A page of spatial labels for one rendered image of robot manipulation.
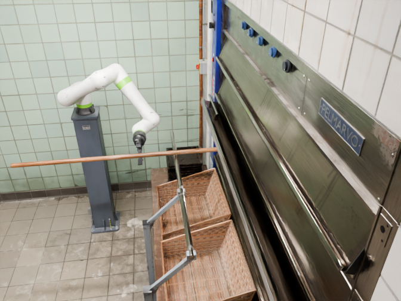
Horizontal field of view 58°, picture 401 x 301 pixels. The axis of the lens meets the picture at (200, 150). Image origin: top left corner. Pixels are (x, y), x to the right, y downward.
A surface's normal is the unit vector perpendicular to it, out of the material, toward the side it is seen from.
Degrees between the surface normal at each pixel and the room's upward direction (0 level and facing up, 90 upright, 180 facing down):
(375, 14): 90
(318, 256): 70
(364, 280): 90
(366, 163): 90
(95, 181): 90
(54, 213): 0
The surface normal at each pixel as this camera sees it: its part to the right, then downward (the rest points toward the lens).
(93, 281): 0.00, -0.85
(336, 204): -0.93, -0.22
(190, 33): 0.14, 0.52
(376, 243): -0.99, 0.07
